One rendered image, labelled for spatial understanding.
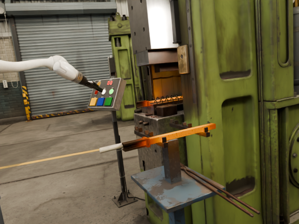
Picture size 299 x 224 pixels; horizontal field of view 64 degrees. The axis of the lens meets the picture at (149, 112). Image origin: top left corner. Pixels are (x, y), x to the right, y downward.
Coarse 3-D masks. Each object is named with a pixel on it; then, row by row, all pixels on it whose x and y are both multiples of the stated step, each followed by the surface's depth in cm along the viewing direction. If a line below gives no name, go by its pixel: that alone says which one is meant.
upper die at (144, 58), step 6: (138, 54) 174; (144, 54) 166; (150, 54) 162; (156, 54) 164; (162, 54) 166; (168, 54) 168; (174, 54) 171; (138, 60) 176; (144, 60) 167; (150, 60) 162; (156, 60) 164; (162, 60) 167; (168, 60) 169; (174, 60) 171
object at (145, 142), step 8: (192, 128) 103; (200, 128) 104; (208, 128) 106; (144, 136) 96; (160, 136) 96; (168, 136) 97; (176, 136) 99; (128, 144) 90; (136, 144) 92; (144, 144) 93
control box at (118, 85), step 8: (96, 80) 226; (104, 80) 219; (112, 80) 211; (120, 80) 206; (104, 88) 215; (112, 88) 208; (120, 88) 206; (96, 96) 218; (104, 96) 211; (112, 96) 204; (120, 96) 206; (88, 104) 221; (96, 104) 214; (104, 104) 207; (112, 104) 201; (120, 104) 206
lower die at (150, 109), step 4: (164, 100) 176; (168, 100) 178; (172, 100) 177; (176, 100) 175; (180, 100) 177; (152, 104) 168; (156, 104) 168; (160, 104) 169; (164, 104) 171; (144, 108) 180; (148, 108) 174; (152, 108) 169; (180, 108) 177; (144, 112) 182; (148, 112) 175; (152, 112) 170; (156, 112) 168
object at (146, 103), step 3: (180, 96) 184; (162, 99) 178; (165, 99) 178; (168, 99) 179; (135, 102) 169; (138, 102) 168; (141, 102) 170; (144, 102) 171; (147, 102) 170; (150, 102) 172; (138, 105) 169; (141, 105) 170; (144, 105) 171; (147, 105) 171
